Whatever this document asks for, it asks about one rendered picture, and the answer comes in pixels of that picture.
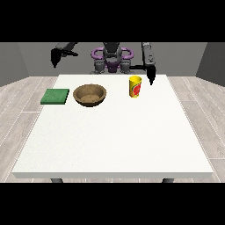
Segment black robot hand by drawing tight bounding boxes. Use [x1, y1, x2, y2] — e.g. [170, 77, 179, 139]
[50, 47, 79, 69]
[129, 63, 157, 86]

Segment yellow cup with melon print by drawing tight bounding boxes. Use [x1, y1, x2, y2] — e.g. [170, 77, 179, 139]
[128, 75, 143, 99]

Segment green square pad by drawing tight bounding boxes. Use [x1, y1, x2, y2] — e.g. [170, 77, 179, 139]
[40, 88, 70, 105]

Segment brown wooden bowl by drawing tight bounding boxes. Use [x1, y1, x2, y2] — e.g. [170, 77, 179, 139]
[72, 83, 107, 108]

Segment grey robot trunk purple rings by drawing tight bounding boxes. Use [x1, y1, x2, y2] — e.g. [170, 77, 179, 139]
[89, 42, 136, 76]

